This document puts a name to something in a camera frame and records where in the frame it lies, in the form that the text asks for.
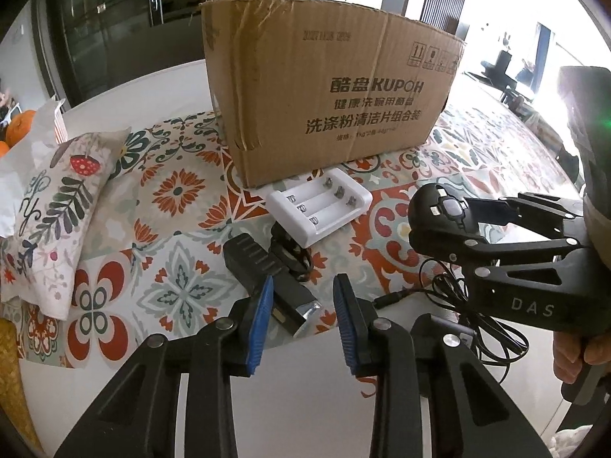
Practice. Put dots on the black round device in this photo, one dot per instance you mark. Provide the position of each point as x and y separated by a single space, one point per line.
446 205

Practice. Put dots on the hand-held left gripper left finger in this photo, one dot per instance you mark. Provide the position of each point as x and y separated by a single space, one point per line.
260 329

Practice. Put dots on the yellow woven box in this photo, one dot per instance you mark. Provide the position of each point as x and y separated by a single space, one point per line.
12 381

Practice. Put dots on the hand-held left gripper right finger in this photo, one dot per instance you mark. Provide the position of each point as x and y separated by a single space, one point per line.
344 324

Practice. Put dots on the person's right hand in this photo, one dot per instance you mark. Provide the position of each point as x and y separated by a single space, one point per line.
573 353

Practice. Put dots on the black flashlight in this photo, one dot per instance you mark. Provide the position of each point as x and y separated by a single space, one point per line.
248 254

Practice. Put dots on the white battery charger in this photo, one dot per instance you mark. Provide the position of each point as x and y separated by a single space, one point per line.
315 205

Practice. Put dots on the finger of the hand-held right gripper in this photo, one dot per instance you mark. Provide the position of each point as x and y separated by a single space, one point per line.
515 248
549 205

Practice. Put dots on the dark glass sliding door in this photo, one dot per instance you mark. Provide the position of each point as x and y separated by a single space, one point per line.
119 33

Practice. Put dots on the patterned table runner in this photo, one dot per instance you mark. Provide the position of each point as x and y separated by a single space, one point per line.
176 191

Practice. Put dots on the floral fabric tissue pouch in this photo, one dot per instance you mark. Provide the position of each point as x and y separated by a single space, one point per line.
52 200

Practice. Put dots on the brown cardboard box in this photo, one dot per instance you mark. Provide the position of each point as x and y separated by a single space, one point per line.
305 81

